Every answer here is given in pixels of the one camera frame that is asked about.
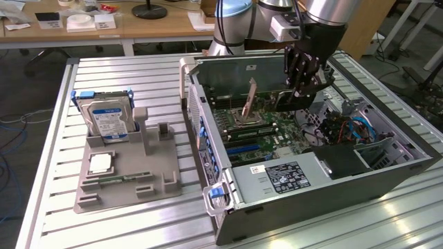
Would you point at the black graphics card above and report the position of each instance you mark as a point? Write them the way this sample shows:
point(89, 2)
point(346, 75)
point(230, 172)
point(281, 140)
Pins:
point(294, 103)

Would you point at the wooden desk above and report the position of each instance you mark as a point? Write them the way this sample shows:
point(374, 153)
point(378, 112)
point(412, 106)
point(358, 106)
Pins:
point(156, 26)

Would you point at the white box with round insert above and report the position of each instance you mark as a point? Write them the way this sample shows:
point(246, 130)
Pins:
point(82, 23)

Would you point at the red packet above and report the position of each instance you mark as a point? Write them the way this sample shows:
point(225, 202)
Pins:
point(107, 7)

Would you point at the grey disk bay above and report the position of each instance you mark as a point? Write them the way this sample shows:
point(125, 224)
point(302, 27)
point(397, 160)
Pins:
point(381, 153)

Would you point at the hard disk with blue caddy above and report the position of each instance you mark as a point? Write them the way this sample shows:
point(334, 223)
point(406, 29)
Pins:
point(107, 122)

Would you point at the black RAM stick with label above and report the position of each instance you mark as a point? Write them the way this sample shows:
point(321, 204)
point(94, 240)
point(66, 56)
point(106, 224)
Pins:
point(253, 133)

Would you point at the grey metal bracket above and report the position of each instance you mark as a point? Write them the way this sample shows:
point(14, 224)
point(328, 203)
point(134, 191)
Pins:
point(322, 105)

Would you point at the green RAM stick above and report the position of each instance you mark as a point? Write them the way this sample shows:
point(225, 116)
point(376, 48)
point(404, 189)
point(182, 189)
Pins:
point(118, 179)

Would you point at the black and white box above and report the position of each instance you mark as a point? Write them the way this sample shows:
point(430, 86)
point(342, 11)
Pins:
point(49, 20)

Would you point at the small silver chipset heatsink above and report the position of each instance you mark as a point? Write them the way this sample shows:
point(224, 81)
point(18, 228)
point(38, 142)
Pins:
point(286, 152)

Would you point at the wooden cabinet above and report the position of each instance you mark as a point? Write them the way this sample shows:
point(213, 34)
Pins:
point(370, 26)

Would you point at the white square box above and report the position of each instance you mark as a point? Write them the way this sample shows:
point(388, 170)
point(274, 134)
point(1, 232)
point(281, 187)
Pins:
point(105, 22)

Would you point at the black round lamp base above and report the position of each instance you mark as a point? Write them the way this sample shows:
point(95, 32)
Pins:
point(150, 11)

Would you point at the white flat box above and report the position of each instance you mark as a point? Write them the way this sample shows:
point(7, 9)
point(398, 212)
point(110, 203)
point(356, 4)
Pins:
point(201, 22)

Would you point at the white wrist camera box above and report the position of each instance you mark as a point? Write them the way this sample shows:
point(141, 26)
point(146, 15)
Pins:
point(282, 27)

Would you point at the white table frame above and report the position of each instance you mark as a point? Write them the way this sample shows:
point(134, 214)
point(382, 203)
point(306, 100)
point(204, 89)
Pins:
point(434, 58)

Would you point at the brown cardboard box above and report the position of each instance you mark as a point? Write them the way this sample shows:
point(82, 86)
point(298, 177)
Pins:
point(208, 7)

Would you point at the silver CPU chip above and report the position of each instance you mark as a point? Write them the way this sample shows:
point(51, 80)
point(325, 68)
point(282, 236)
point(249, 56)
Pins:
point(99, 163)

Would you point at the CPU socket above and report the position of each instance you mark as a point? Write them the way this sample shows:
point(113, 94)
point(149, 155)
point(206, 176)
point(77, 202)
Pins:
point(240, 119)

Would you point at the grey plastic parts rack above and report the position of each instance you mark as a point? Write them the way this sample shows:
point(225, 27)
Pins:
point(138, 166)

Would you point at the white paper label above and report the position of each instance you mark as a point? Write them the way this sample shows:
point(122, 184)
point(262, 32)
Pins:
point(18, 26)

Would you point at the dark grey open PC case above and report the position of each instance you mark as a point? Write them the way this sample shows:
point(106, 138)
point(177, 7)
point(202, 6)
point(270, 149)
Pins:
point(312, 197)

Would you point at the green motherboard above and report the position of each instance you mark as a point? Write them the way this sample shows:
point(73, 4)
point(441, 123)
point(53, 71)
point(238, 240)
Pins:
point(277, 135)

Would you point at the grey power supply unit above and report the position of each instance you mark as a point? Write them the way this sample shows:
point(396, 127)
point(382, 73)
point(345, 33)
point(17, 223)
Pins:
point(249, 192)

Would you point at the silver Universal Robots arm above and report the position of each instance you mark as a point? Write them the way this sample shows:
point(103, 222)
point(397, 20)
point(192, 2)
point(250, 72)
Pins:
point(236, 23)

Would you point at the blue expansion slot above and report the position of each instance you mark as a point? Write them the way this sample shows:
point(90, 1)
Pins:
point(242, 149)

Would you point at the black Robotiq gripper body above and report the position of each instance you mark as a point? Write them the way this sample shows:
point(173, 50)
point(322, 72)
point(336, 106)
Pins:
point(322, 41)

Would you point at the white tape roll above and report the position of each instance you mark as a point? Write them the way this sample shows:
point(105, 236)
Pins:
point(65, 2)

